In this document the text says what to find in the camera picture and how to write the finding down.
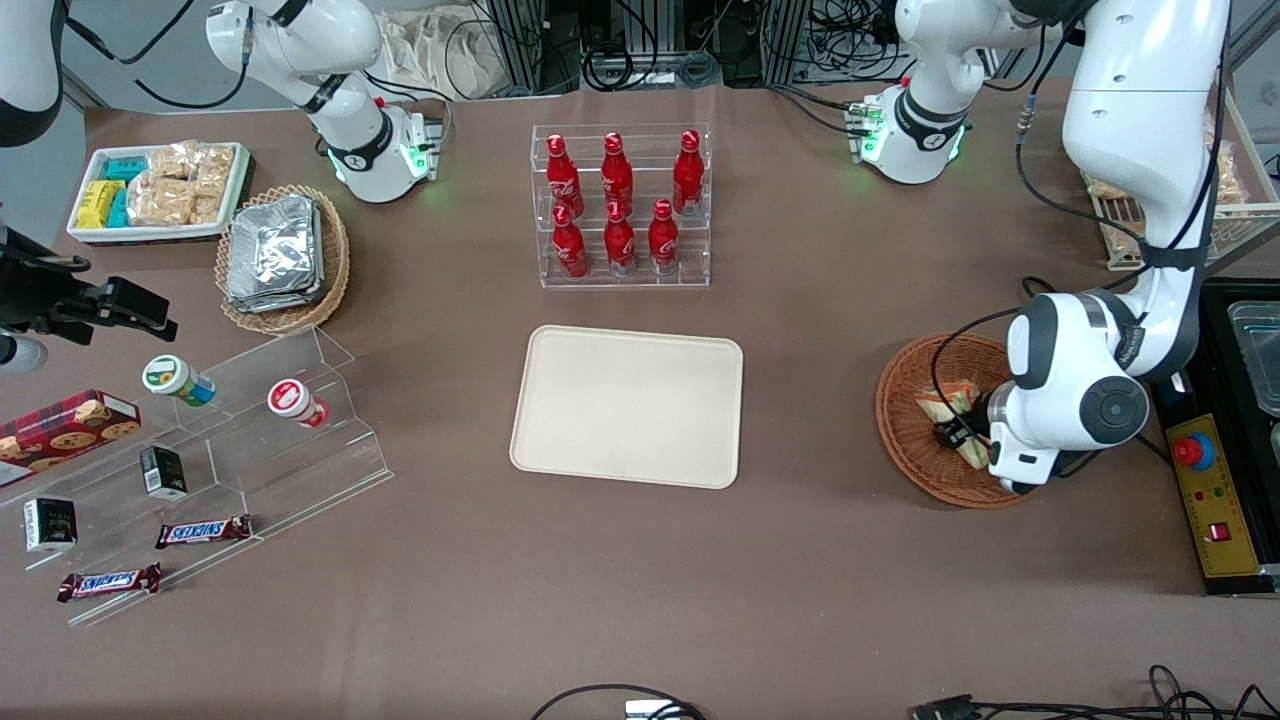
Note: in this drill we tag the oval tan wicker basket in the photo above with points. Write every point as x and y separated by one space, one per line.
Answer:
335 260

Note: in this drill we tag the red lid white cup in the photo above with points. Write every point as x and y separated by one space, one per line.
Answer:
292 400

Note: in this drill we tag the metal tray in machine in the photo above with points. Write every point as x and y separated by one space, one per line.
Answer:
1255 360

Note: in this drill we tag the teal snack pack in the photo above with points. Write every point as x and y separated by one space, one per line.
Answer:
125 169
119 210

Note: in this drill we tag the white rectangular snack tray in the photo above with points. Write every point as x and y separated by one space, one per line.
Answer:
100 235

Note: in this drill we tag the small black box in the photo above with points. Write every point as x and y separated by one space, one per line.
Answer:
50 525
163 473

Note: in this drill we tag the bagged puffed snack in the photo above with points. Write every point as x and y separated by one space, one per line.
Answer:
1228 180
1108 188

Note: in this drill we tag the red cookie box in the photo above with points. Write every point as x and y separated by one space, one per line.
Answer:
70 430

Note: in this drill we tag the triangular sandwich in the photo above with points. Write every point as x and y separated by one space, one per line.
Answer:
940 400

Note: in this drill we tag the red cola bottle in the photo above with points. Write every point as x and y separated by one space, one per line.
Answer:
563 180
663 242
570 248
688 175
620 245
617 175

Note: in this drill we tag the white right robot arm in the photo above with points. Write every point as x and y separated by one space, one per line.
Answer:
300 40

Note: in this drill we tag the clear acrylic bottle rack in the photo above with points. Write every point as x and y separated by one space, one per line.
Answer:
640 280

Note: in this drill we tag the beige cloth bag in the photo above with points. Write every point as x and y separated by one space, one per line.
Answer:
430 50

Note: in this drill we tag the green lid white cup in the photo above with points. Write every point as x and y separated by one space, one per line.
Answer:
170 378

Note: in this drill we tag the black aluminium frame leg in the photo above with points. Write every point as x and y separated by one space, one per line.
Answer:
520 45
785 40

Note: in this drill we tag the cream plastic tray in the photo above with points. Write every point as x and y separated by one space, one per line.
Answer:
625 405

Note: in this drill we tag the small white device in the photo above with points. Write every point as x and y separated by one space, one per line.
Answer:
650 710

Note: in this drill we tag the clear stepped acrylic display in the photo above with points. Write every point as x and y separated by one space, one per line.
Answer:
300 470

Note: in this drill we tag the brown Snickers bar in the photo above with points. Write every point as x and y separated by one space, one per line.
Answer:
203 532
108 583

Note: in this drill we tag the clear rice cracker bag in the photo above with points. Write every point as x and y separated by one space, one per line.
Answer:
160 202
172 160
216 168
207 209

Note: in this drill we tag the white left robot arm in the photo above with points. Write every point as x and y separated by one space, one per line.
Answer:
1140 100

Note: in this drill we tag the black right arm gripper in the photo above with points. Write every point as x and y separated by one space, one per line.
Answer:
42 287

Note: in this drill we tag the yellow snack pack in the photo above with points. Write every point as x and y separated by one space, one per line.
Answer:
97 204

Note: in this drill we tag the silver foil pack stack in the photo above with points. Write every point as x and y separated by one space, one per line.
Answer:
275 255

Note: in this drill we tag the black sealing machine yellow panel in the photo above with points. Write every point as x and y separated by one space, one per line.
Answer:
1215 500

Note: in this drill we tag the round brown wicker basket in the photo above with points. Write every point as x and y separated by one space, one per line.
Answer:
900 440

